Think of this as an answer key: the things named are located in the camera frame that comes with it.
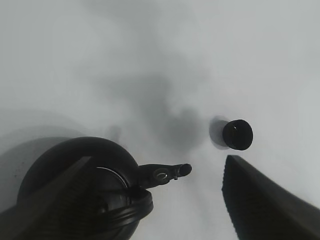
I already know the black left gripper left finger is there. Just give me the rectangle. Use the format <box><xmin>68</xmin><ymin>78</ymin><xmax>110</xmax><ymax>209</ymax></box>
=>
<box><xmin>0</xmin><ymin>156</ymin><xmax>91</xmax><ymax>240</ymax></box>

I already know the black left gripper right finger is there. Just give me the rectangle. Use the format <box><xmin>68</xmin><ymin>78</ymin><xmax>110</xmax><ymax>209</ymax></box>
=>
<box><xmin>221</xmin><ymin>155</ymin><xmax>320</xmax><ymax>240</ymax></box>

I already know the black round teapot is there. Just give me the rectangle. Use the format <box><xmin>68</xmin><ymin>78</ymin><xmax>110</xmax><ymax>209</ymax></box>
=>
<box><xmin>17</xmin><ymin>136</ymin><xmax>192</xmax><ymax>240</ymax></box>

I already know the small black teacup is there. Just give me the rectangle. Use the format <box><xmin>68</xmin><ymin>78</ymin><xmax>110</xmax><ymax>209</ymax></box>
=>
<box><xmin>222</xmin><ymin>119</ymin><xmax>254</xmax><ymax>151</ymax></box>

